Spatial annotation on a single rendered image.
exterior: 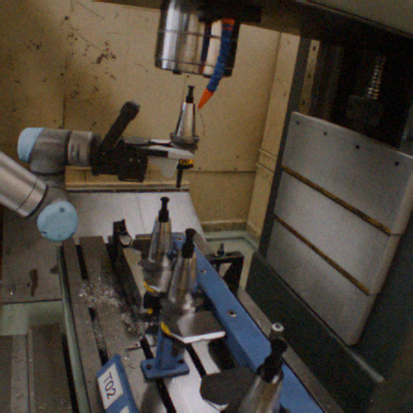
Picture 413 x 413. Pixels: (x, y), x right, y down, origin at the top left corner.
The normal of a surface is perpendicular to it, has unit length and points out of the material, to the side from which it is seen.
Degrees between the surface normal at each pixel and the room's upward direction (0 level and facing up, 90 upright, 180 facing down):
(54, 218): 90
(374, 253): 91
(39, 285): 24
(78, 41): 90
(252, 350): 0
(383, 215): 89
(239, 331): 0
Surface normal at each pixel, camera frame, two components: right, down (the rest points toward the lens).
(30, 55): 0.39, 0.40
